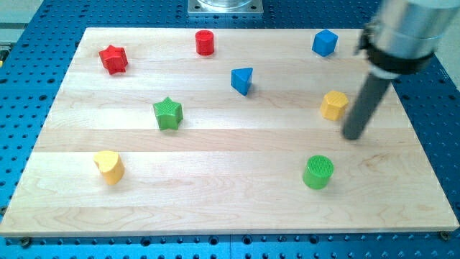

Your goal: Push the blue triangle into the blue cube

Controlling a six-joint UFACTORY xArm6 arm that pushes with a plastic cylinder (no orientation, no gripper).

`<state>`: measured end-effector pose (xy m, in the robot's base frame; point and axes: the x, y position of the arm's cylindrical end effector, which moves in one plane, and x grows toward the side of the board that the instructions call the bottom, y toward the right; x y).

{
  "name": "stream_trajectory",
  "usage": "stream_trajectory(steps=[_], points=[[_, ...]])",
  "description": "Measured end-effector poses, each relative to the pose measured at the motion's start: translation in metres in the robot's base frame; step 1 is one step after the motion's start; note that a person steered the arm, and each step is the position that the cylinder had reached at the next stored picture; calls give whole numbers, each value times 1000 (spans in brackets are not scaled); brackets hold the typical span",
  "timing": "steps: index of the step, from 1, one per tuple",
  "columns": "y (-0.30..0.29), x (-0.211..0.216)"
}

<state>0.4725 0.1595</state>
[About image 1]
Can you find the red star block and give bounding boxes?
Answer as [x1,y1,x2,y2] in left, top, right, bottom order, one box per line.
[98,45,128,75]

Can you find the blue cube block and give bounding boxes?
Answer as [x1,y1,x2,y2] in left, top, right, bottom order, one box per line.
[312,29,339,57]

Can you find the green cylinder block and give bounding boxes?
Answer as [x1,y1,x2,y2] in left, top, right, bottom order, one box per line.
[303,155,334,189]

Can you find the blue triangle block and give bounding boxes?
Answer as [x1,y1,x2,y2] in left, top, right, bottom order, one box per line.
[231,68,253,96]

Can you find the light wooden board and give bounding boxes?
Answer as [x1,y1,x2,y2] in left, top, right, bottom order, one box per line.
[1,27,459,237]

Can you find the yellow heart block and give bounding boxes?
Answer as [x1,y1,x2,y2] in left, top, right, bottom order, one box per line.
[93,150,125,186]

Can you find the green star block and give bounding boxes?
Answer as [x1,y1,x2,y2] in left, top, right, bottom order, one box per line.
[153,97,183,130]

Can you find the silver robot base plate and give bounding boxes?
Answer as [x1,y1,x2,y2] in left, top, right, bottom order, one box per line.
[188,0,264,15]

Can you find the red cylinder block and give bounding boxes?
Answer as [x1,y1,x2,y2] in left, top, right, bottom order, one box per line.
[195,29,214,55]

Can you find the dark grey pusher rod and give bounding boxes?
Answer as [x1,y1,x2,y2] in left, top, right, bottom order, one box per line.
[341,73,390,140]

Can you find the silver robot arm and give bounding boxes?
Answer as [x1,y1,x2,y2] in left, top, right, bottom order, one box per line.
[357,0,459,80]

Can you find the yellow hexagon block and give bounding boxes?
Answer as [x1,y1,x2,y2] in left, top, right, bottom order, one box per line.
[320,91,349,121]

